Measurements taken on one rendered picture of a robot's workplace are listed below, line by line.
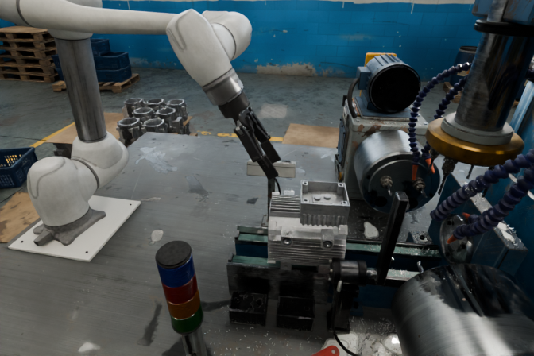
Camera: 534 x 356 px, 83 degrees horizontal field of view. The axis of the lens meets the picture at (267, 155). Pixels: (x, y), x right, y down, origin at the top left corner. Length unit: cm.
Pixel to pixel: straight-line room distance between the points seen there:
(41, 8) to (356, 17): 559
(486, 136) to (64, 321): 114
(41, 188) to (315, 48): 555
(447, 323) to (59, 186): 114
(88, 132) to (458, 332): 122
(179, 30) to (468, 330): 75
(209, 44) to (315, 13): 551
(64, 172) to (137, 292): 48
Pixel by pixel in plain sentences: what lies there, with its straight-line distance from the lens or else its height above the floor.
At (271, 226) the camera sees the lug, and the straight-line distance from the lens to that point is 78.
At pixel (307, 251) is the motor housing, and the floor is 103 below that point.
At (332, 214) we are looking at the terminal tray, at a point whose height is 112.
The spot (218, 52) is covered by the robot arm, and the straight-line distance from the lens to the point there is 71.
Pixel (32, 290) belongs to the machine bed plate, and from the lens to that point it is 124.
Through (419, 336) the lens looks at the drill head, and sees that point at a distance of 65.
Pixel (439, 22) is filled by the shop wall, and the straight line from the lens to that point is 646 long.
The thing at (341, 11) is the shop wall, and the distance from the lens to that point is 616.
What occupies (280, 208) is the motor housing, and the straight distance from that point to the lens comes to 80.
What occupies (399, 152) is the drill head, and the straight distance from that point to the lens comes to 102.
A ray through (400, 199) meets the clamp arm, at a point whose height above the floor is 125.
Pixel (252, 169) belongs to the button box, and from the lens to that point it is 105.
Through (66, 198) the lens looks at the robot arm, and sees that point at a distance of 126.
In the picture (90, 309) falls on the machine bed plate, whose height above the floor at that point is 80.
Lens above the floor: 161
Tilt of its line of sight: 30 degrees down
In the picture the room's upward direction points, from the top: straight up
